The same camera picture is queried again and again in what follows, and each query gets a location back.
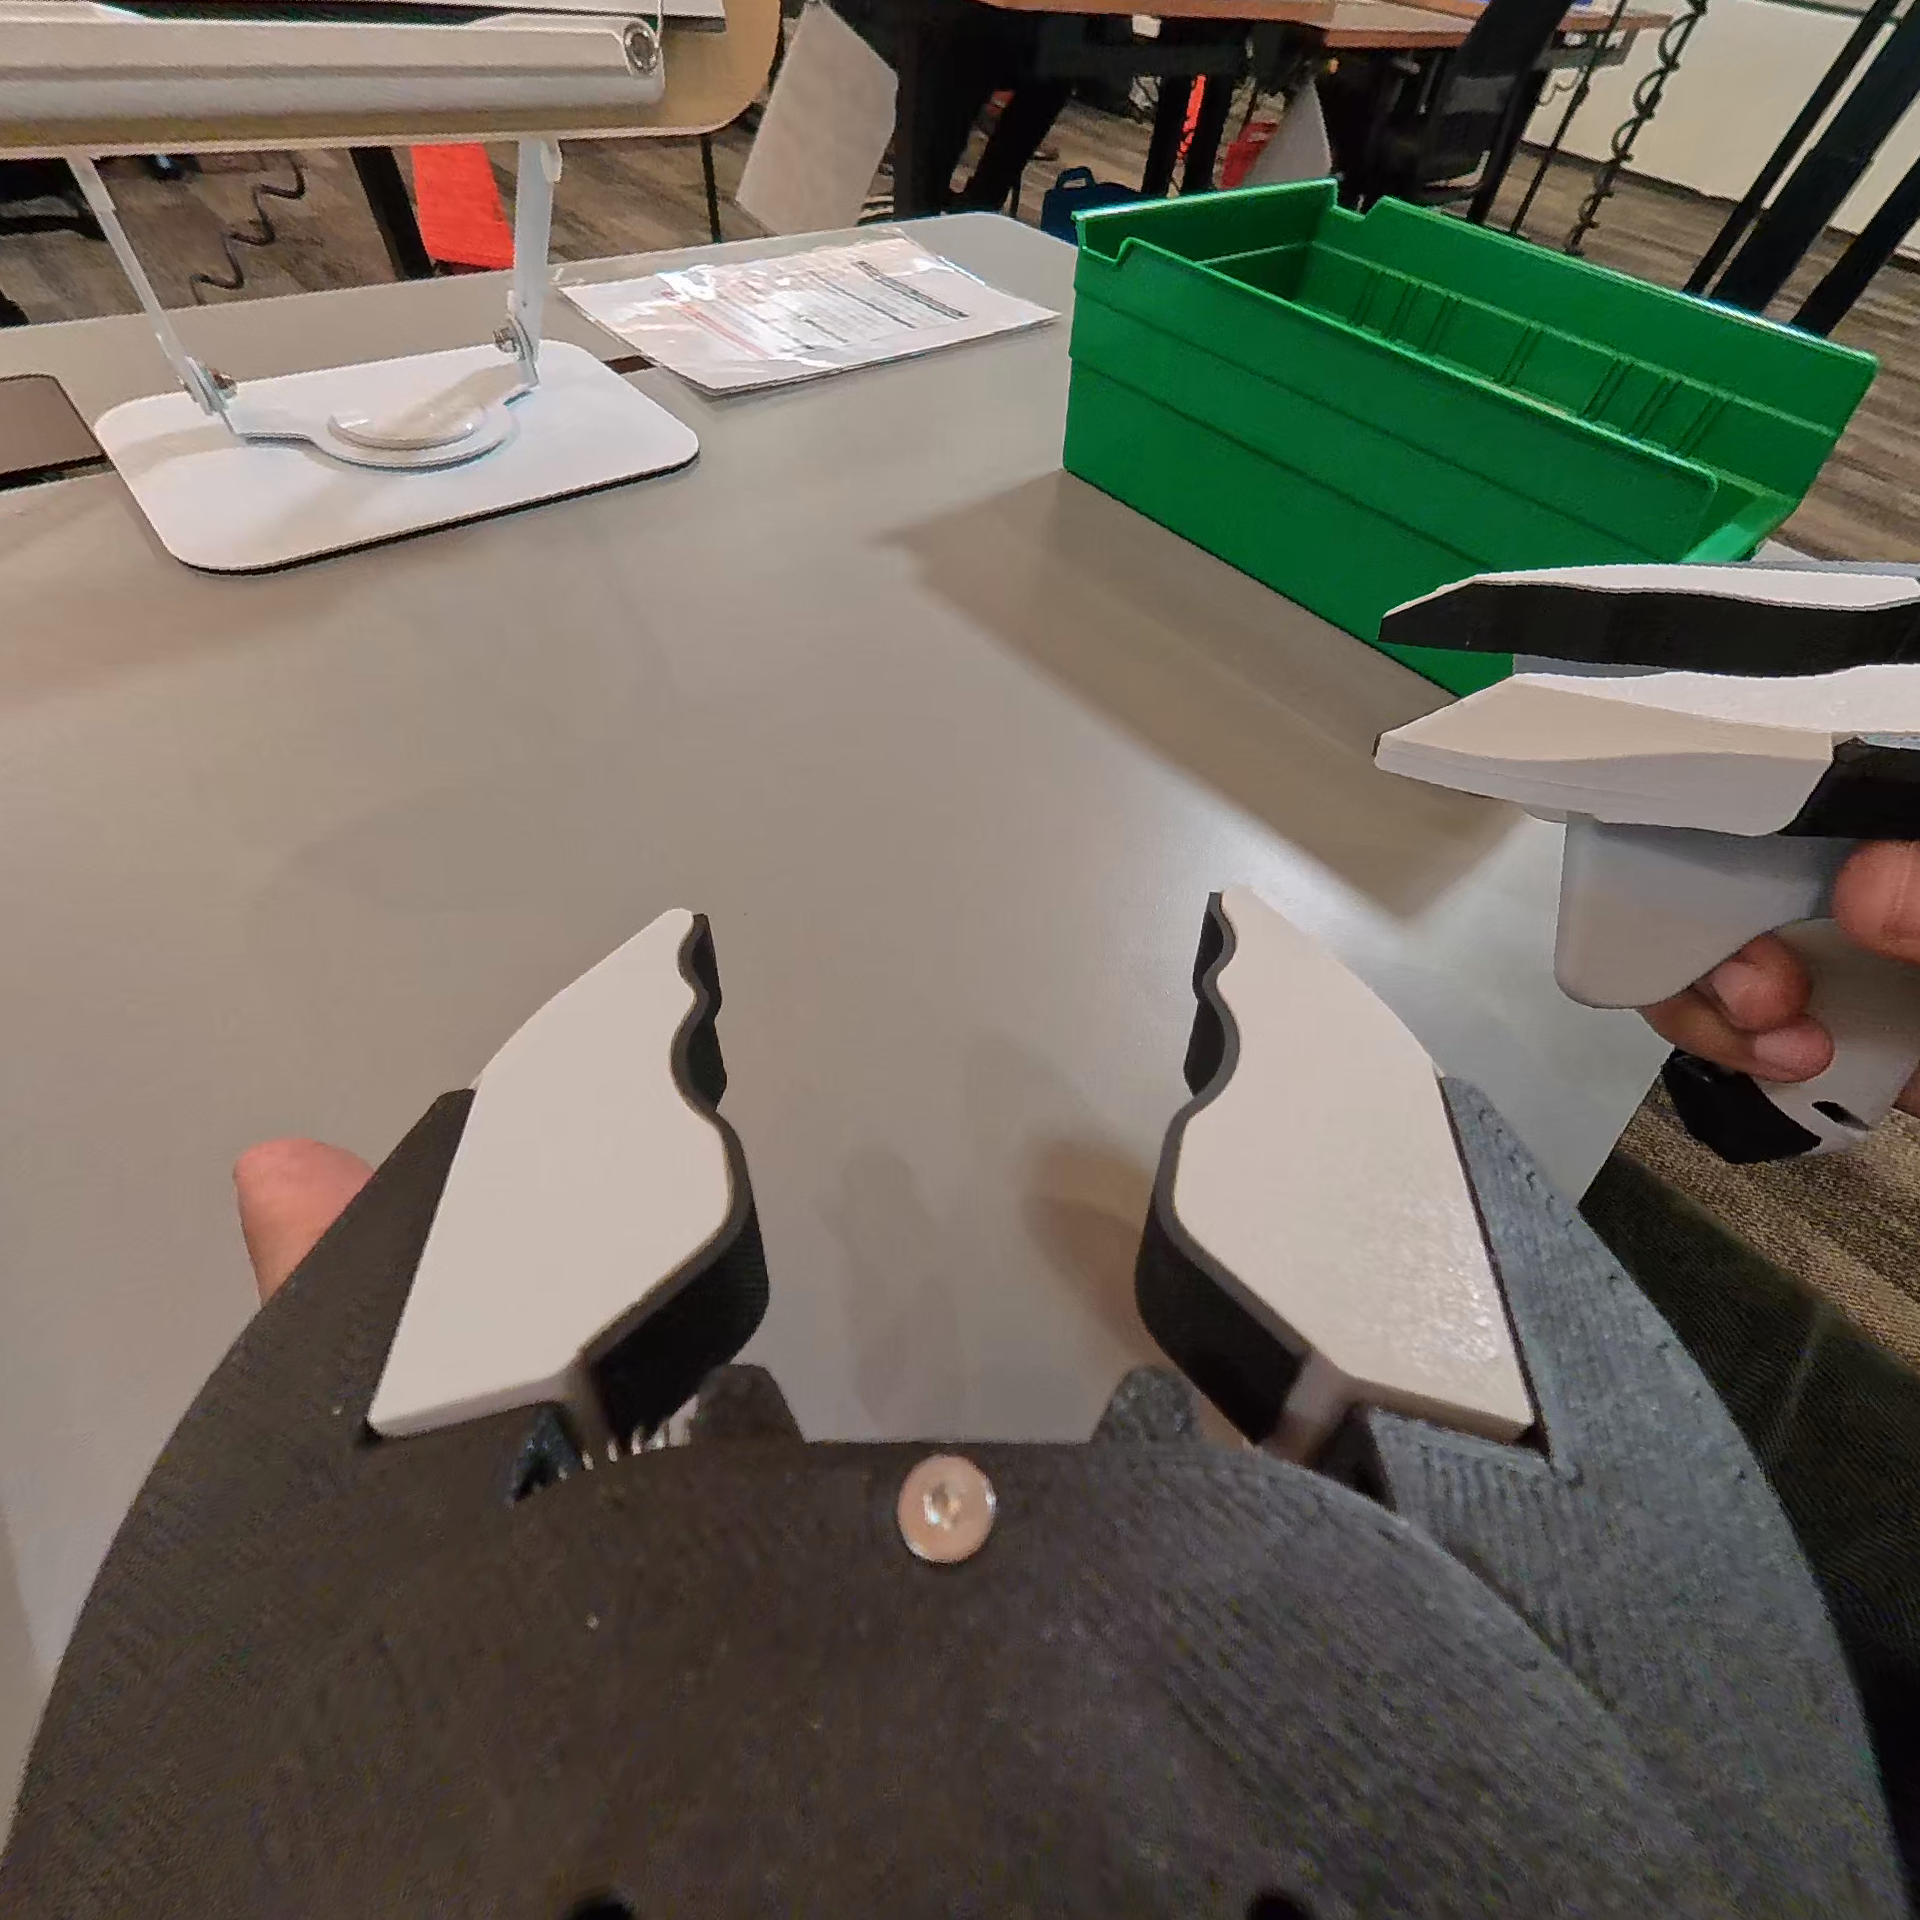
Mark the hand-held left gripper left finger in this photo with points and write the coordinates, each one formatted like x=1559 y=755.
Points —
x=585 y=1202

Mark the instruction sheet on stand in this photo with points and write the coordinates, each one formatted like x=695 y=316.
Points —
x=721 y=77

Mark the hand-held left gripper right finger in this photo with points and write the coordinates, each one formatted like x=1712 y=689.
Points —
x=1349 y=1202

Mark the person's right hand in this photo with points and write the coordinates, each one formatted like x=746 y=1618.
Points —
x=1748 y=1005

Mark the person's left hand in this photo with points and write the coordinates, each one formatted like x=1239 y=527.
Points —
x=293 y=1202

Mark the green plastic bin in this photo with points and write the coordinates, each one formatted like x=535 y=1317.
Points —
x=1349 y=421

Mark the white tablet stand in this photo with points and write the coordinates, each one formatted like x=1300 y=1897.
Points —
x=375 y=481

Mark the blue tote bag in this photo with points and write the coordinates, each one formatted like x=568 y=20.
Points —
x=1073 y=196

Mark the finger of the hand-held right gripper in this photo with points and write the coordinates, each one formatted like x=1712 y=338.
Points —
x=1650 y=751
x=1799 y=586

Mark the laminated paper sheet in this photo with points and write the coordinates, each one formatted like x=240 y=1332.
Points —
x=810 y=307

